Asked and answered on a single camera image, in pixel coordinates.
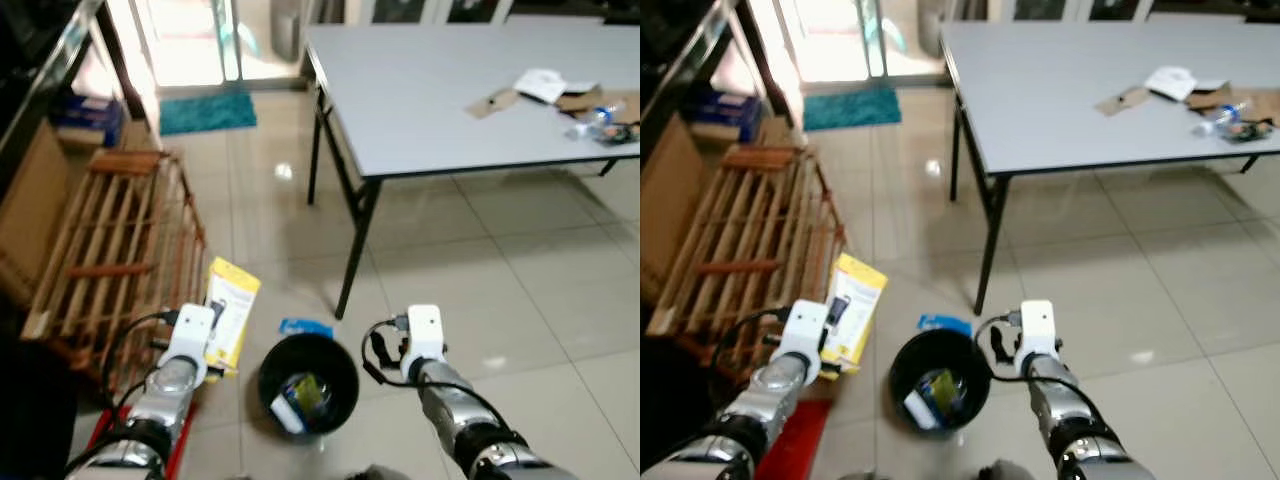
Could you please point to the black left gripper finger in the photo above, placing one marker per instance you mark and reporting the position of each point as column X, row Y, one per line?
column 219, row 315
column 838, row 310

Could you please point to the yellow and white box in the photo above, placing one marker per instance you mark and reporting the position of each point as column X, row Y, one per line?
column 862, row 295
column 238, row 300

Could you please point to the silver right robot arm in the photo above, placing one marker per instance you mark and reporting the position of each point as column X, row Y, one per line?
column 460, row 415
column 1070, row 410

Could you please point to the black round rubbish bin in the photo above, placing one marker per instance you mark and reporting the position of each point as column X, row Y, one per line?
column 970, row 360
column 335, row 365

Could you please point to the grey cylindrical bin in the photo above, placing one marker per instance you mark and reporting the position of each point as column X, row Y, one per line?
column 932, row 22
column 288, row 25

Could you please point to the blue plastic wrapper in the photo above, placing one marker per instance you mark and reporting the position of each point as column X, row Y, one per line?
column 305, row 328
column 945, row 324

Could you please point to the wooden slatted rack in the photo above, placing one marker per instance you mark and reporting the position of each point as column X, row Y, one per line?
column 745, row 245
column 110, row 250

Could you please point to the white small carton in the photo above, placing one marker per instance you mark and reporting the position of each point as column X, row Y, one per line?
column 920, row 412
column 288, row 417

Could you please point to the yellow snack packet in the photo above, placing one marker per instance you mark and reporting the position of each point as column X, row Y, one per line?
column 950, row 388
column 315, row 393

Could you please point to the red plastic dustpan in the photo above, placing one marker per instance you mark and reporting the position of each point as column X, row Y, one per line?
column 795, row 440
column 100, row 430

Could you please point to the large brown cardboard sheet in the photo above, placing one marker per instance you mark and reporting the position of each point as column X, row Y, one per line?
column 35, row 210
column 670, row 205

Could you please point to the teal door mat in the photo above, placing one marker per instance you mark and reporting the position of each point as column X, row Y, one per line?
column 208, row 112
column 852, row 108

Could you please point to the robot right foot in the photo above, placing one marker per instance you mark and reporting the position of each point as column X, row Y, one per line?
column 1008, row 471
column 380, row 473

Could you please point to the blue carton box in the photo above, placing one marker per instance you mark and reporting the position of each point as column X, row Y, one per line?
column 88, row 118
column 728, row 112

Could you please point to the dark crumpled wrapper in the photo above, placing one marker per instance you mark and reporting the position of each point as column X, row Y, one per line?
column 1252, row 130
column 620, row 134

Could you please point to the grey folding table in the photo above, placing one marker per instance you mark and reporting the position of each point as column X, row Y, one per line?
column 1060, row 100
column 420, row 100

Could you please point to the clear plastic bottle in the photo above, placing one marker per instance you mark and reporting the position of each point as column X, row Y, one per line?
column 595, row 122
column 1220, row 118

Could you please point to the black cabinet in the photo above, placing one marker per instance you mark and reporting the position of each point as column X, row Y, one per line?
column 30, row 40
column 670, row 40

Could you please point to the small brown cardboard box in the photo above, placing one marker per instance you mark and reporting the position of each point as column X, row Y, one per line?
column 1265, row 103
column 582, row 100

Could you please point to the flat brown cardboard piece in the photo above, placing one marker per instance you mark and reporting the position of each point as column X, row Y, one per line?
column 492, row 103
column 1122, row 100

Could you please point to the dark framed panel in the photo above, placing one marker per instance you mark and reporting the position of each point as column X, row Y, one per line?
column 402, row 9
column 1040, row 8
column 1115, row 8
column 478, row 9

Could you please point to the white crumpled paper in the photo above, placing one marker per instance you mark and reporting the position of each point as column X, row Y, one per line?
column 1172, row 80
column 545, row 84

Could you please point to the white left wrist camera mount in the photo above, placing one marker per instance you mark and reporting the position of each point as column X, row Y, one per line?
column 805, row 335
column 190, row 335

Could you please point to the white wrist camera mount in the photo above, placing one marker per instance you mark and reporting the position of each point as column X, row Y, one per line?
column 1038, row 330
column 805, row 335
column 190, row 335
column 425, row 335

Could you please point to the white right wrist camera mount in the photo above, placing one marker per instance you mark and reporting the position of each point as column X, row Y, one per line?
column 425, row 335
column 1038, row 330

